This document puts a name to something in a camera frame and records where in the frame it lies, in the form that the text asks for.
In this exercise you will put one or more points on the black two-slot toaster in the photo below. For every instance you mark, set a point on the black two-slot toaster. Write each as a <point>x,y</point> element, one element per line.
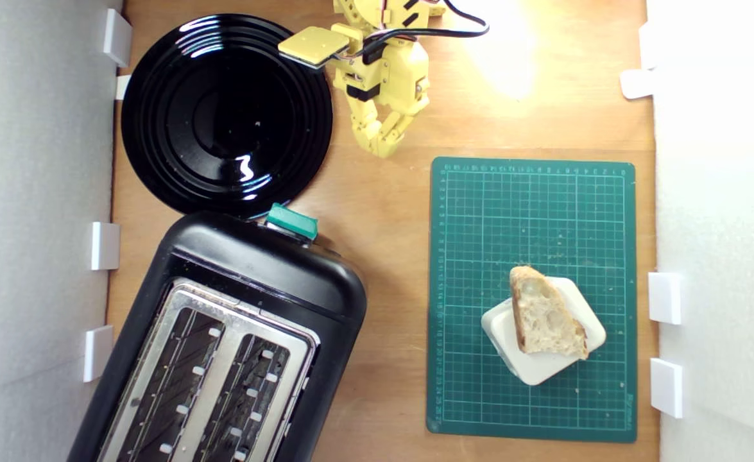
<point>267,276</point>

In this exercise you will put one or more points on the small white wall tab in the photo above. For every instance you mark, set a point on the small white wall tab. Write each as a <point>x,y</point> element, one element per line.
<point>122,86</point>

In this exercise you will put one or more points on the white square block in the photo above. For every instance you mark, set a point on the white square block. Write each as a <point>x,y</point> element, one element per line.
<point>543,371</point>

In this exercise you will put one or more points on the black round plate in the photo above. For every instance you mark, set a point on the black round plate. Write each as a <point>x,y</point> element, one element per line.
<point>222,115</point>

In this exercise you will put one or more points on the green toaster lever knob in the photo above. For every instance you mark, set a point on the green toaster lever knob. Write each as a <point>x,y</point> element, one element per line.
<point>292,221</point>

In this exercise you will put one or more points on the brown bread slice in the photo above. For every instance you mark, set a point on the brown bread slice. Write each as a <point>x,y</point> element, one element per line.
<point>543,321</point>

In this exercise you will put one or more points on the green cutting mat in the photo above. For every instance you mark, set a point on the green cutting mat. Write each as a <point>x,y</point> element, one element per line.
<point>531,212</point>

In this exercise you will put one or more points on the white wall clip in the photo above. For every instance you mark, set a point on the white wall clip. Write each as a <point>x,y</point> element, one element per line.
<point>665,298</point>
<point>667,387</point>
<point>647,45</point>
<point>117,37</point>
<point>636,83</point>
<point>97,353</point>
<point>105,246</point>

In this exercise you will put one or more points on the yellow wrist camera housing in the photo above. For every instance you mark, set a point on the yellow wrist camera housing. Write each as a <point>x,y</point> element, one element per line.
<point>312,46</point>

